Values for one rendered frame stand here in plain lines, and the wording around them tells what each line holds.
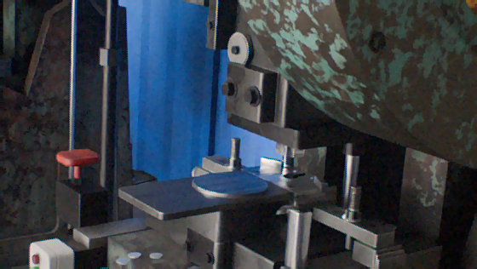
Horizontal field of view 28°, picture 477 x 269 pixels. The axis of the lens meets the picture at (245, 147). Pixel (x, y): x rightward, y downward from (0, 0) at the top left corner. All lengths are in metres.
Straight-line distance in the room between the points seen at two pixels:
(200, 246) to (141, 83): 2.65
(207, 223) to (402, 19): 0.61
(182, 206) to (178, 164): 2.57
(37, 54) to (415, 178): 1.65
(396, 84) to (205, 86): 2.76
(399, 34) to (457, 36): 0.10
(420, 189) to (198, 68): 2.24
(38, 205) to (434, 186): 1.79
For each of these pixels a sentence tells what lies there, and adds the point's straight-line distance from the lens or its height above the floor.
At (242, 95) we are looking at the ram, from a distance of 1.53.
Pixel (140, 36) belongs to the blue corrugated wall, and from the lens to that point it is 4.15.
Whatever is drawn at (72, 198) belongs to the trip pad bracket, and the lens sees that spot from 1.76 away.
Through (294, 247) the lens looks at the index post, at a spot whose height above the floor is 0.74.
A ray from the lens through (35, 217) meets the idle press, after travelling 3.18.
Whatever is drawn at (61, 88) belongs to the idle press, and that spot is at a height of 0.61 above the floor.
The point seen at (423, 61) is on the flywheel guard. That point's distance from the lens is 1.09.
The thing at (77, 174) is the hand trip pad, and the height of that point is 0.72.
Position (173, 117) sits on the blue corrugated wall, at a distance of 4.02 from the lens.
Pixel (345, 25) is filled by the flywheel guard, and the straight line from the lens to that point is 1.00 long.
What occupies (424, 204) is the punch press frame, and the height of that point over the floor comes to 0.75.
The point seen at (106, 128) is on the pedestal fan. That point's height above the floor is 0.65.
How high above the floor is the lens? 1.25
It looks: 15 degrees down
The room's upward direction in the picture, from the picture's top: 4 degrees clockwise
